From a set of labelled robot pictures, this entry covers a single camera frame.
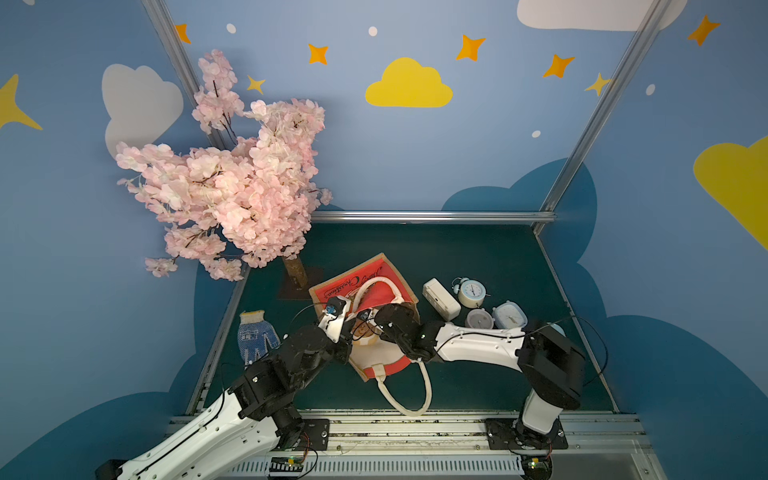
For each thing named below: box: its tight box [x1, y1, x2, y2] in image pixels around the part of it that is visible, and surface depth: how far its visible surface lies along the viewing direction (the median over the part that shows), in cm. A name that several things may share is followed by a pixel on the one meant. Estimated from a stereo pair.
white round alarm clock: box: [452, 277, 491, 309], surface depth 100 cm
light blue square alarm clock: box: [492, 300, 528, 329], surface depth 96 cm
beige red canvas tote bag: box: [308, 252, 432, 416], surface depth 82 cm
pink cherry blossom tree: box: [116, 49, 332, 289], surface depth 62 cm
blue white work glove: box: [238, 310, 281, 365], surface depth 94 cm
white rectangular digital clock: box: [422, 278, 461, 322], surface depth 96 cm
